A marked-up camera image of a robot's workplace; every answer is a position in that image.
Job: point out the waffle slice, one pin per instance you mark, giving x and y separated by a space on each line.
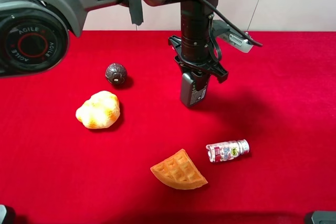
179 172

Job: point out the orange white bread bun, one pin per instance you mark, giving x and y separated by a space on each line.
99 112

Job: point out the black pump bottle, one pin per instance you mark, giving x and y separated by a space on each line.
193 88

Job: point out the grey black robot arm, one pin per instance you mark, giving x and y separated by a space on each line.
35 33

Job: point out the small pink yogurt bottle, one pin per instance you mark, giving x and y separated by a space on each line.
227 151

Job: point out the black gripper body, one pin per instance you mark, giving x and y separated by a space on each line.
192 58

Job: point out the dark brown avocado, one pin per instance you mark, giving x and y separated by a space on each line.
116 74

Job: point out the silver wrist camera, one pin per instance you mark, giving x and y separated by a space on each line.
223 31

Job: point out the red table cloth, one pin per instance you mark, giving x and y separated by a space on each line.
280 98

